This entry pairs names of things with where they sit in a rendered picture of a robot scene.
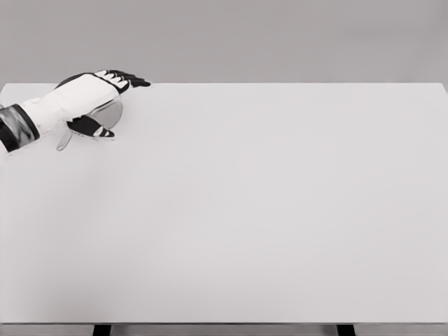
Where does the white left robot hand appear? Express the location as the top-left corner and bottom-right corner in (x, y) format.
(47, 69), (152, 140)

